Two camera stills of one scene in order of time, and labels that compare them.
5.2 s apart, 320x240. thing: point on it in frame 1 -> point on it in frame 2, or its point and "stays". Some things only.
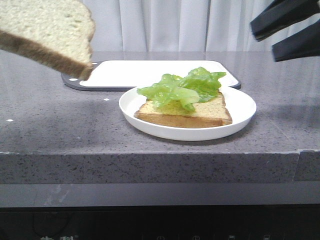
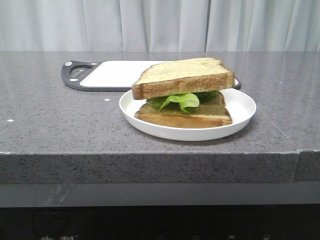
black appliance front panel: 237,222 stays
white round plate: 241,106 stays
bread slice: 59,32 -> 183,76
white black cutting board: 122,75 stays
